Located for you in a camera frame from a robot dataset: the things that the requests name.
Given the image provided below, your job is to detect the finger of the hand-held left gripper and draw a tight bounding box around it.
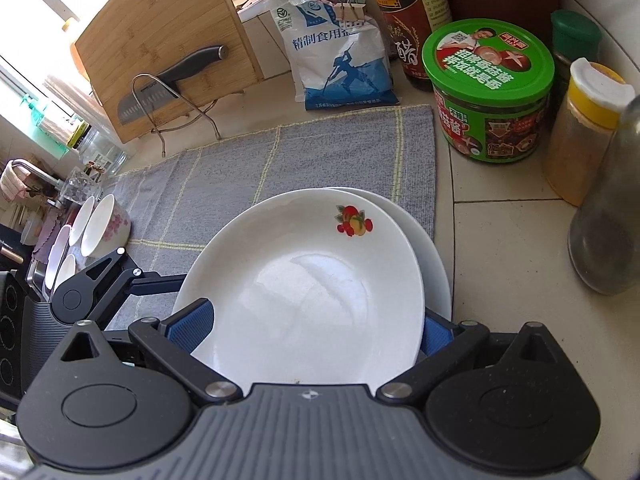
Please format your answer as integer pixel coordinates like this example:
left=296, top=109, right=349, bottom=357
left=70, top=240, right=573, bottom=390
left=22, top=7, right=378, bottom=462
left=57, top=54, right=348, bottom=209
left=75, top=246, right=188, bottom=333

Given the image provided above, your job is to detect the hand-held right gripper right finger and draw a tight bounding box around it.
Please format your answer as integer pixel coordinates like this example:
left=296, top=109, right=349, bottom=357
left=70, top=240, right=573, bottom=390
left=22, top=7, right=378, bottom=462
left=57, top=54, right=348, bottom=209
left=375, top=310, right=559, bottom=405

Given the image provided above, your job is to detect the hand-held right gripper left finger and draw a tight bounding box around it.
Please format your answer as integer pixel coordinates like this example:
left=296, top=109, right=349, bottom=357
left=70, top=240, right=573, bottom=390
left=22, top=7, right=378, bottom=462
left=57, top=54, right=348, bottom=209
left=59, top=298, right=240, bottom=407

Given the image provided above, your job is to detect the white ceramic bowl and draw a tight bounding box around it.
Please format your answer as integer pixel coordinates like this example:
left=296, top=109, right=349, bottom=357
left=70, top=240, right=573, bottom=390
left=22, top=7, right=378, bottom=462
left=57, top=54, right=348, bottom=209
left=49, top=225, right=79, bottom=292
left=68, top=195, right=97, bottom=247
left=81, top=194, right=132, bottom=259

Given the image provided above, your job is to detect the white plate with fruit print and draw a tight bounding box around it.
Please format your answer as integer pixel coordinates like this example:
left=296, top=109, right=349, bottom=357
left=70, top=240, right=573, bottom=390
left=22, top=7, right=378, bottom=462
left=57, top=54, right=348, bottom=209
left=327, top=186, right=452, bottom=323
left=172, top=190, right=427, bottom=391

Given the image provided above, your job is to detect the purple cloth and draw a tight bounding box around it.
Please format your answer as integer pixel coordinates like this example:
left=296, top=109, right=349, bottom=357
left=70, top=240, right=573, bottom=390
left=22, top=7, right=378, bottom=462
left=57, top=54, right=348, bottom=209
left=31, top=215, right=57, bottom=267

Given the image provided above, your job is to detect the clear glass cup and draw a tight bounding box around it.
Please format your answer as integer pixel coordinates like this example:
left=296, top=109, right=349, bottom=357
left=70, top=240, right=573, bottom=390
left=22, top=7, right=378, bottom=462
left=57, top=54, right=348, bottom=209
left=61, top=166, right=105, bottom=207

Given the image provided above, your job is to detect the glass jar with lid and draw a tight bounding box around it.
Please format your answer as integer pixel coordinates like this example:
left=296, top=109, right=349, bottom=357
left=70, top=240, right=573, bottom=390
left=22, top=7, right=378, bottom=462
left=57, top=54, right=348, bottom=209
left=66, top=119, right=129, bottom=178

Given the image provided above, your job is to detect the grey blue checked towel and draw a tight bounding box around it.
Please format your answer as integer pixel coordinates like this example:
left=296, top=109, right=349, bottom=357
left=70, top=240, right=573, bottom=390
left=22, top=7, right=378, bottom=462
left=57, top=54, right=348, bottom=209
left=100, top=104, right=437, bottom=333

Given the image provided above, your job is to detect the pink cloth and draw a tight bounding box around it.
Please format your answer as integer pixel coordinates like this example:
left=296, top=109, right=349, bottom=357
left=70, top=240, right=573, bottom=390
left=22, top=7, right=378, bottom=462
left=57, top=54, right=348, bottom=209
left=0, top=162, right=32, bottom=202

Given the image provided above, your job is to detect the metal faucet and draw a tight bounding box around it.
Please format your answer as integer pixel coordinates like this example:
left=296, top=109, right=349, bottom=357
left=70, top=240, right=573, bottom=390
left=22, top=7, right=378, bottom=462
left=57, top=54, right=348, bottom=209
left=7, top=158, right=68, bottom=209

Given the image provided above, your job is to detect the green dish soap bottle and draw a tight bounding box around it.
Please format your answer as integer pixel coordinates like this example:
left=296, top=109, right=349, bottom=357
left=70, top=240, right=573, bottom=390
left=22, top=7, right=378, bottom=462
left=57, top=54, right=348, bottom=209
left=22, top=97, right=68, bottom=131

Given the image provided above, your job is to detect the glass bottle with red cap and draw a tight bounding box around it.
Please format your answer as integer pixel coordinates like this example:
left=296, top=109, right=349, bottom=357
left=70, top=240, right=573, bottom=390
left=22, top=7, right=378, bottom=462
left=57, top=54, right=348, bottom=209
left=568, top=92, right=640, bottom=296

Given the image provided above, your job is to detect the tall plastic wrap roll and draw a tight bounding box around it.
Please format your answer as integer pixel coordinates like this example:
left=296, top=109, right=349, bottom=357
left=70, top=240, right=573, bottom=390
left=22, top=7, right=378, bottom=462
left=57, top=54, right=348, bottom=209
left=42, top=74, right=96, bottom=126

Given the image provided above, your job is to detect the yellow lid spice jar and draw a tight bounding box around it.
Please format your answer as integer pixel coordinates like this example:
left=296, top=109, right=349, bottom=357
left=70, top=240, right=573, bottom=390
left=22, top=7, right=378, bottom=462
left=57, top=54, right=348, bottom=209
left=543, top=57, right=637, bottom=209

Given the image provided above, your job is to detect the green sauce jar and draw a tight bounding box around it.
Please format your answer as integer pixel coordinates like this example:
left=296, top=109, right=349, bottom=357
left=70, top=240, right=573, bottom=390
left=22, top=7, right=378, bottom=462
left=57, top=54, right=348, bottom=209
left=421, top=18, right=557, bottom=164

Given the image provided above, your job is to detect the bamboo cutting board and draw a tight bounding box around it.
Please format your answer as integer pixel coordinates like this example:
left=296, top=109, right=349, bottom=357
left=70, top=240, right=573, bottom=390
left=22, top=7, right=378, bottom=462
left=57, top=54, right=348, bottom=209
left=69, top=0, right=267, bottom=147

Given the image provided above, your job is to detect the window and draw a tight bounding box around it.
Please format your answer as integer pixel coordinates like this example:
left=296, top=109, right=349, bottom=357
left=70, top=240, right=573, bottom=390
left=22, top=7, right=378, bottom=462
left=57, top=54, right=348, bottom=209
left=0, top=0, right=101, bottom=111

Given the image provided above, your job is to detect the white blue salt bag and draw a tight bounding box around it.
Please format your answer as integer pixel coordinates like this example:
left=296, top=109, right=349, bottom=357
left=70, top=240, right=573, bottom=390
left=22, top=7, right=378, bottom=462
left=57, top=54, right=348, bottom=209
left=262, top=0, right=402, bottom=112

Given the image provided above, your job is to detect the dark vinegar bottle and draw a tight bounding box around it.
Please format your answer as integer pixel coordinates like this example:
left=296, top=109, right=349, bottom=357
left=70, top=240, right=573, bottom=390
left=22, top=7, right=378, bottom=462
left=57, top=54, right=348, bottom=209
left=362, top=0, right=454, bottom=93

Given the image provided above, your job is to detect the green lid spice bottle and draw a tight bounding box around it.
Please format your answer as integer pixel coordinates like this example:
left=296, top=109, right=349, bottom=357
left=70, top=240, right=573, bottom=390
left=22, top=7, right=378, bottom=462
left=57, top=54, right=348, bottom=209
left=549, top=9, right=604, bottom=111

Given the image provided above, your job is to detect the binder clip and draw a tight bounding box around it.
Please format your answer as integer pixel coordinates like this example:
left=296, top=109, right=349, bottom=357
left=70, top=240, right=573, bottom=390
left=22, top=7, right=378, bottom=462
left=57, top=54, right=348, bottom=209
left=334, top=0, right=357, bottom=28
left=347, top=0, right=371, bottom=26

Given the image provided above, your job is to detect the metal wire rack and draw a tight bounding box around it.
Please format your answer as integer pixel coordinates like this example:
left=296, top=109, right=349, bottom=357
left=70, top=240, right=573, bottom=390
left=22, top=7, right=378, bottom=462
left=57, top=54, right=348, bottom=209
left=130, top=72, right=224, bottom=159

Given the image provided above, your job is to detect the black handled kitchen knife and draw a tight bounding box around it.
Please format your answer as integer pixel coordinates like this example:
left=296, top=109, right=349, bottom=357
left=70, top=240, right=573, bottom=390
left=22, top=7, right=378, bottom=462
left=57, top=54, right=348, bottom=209
left=116, top=44, right=230, bottom=127

